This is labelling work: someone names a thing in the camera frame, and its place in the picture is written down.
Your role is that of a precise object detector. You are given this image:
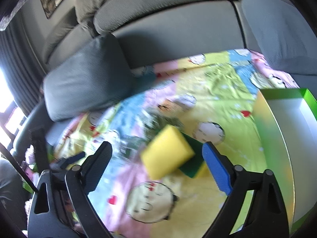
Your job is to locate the yellow green sponge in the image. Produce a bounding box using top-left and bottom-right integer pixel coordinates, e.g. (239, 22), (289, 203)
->
(179, 132), (210, 178)
(140, 125), (195, 180)

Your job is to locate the grey throw pillow left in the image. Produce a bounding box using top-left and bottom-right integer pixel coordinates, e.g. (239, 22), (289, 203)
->
(43, 34), (134, 121)

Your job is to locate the green white cardboard box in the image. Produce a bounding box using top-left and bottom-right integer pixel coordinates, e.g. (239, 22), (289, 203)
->
(252, 89), (316, 234)

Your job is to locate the grey throw pillow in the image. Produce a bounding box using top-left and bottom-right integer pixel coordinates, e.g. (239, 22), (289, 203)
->
(43, 34), (134, 121)
(241, 0), (316, 75)

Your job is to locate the grey throw pillow right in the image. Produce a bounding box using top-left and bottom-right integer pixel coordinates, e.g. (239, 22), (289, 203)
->
(241, 0), (316, 75)

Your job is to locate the colourful cartoon bed sheet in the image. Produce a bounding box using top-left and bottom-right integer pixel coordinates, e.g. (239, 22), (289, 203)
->
(48, 49), (297, 237)

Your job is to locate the grey sofa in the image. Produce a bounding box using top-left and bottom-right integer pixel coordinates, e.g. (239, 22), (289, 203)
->
(14, 0), (317, 154)

